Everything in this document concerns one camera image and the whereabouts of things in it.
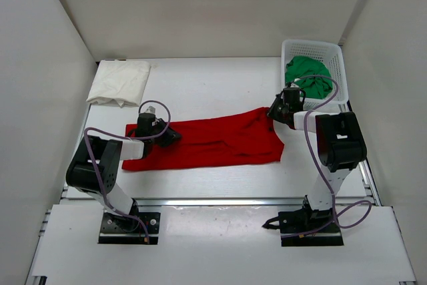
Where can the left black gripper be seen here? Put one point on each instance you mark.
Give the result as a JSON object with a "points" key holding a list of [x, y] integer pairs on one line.
{"points": [[167, 134]]}

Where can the white t shirt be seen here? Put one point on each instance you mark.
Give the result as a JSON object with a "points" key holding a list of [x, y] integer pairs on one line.
{"points": [[119, 81]]}

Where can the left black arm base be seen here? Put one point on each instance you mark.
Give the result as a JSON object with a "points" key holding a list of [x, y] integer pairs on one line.
{"points": [[119, 230]]}

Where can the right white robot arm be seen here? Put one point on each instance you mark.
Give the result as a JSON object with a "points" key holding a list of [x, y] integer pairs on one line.
{"points": [[337, 146]]}

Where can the green t shirt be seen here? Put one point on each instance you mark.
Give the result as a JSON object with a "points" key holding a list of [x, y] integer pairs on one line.
{"points": [[310, 75]]}

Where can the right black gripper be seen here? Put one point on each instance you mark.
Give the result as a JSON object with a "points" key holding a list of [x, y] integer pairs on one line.
{"points": [[277, 111]]}

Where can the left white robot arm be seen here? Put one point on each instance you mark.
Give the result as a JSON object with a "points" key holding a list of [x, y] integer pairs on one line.
{"points": [[94, 166]]}

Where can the red t shirt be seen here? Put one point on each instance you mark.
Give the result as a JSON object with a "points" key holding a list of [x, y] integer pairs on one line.
{"points": [[242, 139]]}

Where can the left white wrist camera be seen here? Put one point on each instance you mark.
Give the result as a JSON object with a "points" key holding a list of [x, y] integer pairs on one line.
{"points": [[150, 110]]}

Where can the white plastic basket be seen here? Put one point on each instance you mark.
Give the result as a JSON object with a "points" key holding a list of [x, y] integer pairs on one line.
{"points": [[328, 53]]}

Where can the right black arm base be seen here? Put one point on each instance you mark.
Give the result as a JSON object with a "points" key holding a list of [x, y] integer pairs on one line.
{"points": [[306, 228]]}

